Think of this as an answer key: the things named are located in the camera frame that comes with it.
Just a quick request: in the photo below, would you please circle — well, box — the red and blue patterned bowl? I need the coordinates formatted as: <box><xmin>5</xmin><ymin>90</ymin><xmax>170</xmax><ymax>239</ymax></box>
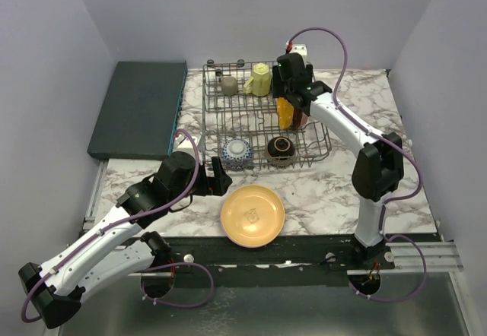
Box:
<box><xmin>221</xmin><ymin>138</ymin><xmax>253</xmax><ymax>170</ymax></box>

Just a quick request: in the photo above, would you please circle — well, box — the yellow plate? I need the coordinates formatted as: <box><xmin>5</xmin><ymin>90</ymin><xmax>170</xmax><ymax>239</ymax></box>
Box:
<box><xmin>276</xmin><ymin>97</ymin><xmax>294</xmax><ymax>130</ymax></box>

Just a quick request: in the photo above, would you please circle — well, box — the cream mug yellow handle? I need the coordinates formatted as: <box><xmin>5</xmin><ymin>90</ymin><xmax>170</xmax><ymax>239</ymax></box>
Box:
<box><xmin>243</xmin><ymin>63</ymin><xmax>272</xmax><ymax>97</ymax></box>

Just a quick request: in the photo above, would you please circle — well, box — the tan orange round plate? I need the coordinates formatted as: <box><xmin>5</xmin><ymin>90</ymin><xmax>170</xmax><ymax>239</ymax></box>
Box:
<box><xmin>220</xmin><ymin>184</ymin><xmax>286</xmax><ymax>248</ymax></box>

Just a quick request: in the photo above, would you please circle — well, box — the grey wire dish rack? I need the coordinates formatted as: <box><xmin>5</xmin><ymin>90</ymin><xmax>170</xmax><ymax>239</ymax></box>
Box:
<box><xmin>202</xmin><ymin>59</ymin><xmax>332</xmax><ymax>170</ymax></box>

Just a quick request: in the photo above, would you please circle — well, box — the small grey-brown cup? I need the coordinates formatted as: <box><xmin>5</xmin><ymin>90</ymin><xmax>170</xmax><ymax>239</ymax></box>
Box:
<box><xmin>220</xmin><ymin>75</ymin><xmax>238</xmax><ymax>96</ymax></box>

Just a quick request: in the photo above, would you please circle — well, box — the dark patterned bowl cream inside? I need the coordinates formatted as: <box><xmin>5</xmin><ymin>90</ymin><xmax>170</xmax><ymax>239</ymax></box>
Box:
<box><xmin>265</xmin><ymin>136</ymin><xmax>296</xmax><ymax>167</ymax></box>

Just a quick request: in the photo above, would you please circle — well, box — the plain pink round plate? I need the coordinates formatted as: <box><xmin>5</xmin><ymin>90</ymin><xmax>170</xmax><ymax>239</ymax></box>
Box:
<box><xmin>221</xmin><ymin>220</ymin><xmax>284</xmax><ymax>249</ymax></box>

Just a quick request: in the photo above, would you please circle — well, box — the pink polka dot plate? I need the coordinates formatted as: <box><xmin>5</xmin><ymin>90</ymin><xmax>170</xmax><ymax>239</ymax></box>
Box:
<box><xmin>291</xmin><ymin>108</ymin><xmax>308</xmax><ymax>130</ymax></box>

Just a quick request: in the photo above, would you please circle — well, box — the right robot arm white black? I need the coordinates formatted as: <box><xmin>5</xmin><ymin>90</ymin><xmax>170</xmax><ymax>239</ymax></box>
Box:
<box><xmin>272</xmin><ymin>52</ymin><xmax>404</xmax><ymax>269</ymax></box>

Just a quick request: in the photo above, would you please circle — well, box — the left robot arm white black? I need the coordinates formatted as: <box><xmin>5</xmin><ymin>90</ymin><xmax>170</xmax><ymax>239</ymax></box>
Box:
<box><xmin>18</xmin><ymin>151</ymin><xmax>232</xmax><ymax>328</ymax></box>

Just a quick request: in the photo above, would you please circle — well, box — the dark grey flat box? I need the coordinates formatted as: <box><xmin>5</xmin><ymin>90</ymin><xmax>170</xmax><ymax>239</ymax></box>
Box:
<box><xmin>87</xmin><ymin>60</ymin><xmax>188</xmax><ymax>160</ymax></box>

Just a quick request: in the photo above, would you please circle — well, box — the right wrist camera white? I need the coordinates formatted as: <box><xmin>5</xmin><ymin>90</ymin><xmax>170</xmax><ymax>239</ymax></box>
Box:
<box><xmin>285</xmin><ymin>42</ymin><xmax>307</xmax><ymax>59</ymax></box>

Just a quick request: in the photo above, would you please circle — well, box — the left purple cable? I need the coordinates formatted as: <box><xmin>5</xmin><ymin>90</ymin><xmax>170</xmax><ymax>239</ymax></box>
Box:
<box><xmin>21</xmin><ymin>128</ymin><xmax>216</xmax><ymax>322</ymax></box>

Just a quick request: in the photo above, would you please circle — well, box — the purple cable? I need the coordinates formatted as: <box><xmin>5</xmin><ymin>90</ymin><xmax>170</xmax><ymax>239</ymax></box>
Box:
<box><xmin>287</xmin><ymin>27</ymin><xmax>429</xmax><ymax>303</ymax></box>
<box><xmin>21</xmin><ymin>128</ymin><xmax>216</xmax><ymax>322</ymax></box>

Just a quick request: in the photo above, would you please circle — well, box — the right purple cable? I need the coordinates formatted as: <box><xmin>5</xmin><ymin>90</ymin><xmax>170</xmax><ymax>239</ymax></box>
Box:
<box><xmin>287</xmin><ymin>27</ymin><xmax>429</xmax><ymax>303</ymax></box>

